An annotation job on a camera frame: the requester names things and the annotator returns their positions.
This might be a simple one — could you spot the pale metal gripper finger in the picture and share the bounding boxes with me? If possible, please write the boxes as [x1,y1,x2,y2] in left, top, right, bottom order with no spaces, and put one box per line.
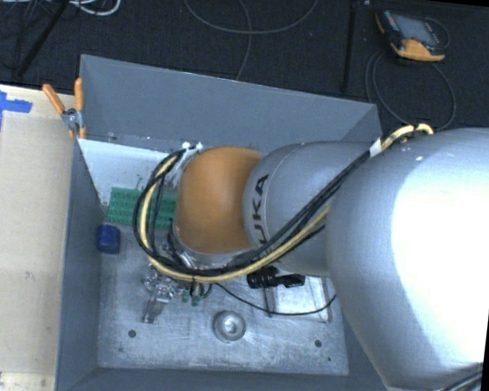
[153,283,175,322]
[136,265,162,325]

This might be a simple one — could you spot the grey metal bin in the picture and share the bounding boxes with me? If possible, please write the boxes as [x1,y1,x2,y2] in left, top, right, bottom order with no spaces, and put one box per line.
[39,53,435,391]

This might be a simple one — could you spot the grey round metal dome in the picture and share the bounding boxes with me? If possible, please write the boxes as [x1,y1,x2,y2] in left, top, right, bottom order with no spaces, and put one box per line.
[210,308,249,347]

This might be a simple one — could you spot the blue cylinder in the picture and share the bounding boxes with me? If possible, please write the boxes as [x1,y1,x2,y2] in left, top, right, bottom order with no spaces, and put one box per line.
[94,223,125,257]

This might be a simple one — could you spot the green studded flat block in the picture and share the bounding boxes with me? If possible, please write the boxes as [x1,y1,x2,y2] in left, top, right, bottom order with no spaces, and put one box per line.
[104,185,180,233]

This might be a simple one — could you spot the pale brown flat board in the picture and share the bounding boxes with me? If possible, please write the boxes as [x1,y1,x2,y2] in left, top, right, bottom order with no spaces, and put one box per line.
[0,110,88,383]

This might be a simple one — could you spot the black cylinder on white bracket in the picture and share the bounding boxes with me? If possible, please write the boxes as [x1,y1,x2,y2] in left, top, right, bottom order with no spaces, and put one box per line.
[241,266,307,321]

